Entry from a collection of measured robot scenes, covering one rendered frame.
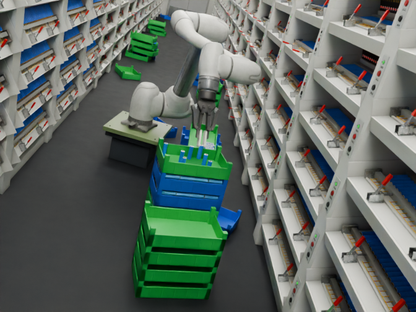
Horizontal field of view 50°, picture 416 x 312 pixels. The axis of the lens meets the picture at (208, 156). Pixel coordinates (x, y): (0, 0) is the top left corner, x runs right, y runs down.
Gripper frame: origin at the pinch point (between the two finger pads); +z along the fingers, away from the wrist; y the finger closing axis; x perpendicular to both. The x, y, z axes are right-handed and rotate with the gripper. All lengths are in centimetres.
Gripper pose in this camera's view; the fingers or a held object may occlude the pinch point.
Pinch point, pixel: (202, 138)
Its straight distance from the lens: 190.1
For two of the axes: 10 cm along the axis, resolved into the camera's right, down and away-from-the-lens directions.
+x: 3.1, 0.0, -9.5
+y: -9.4, -1.2, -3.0
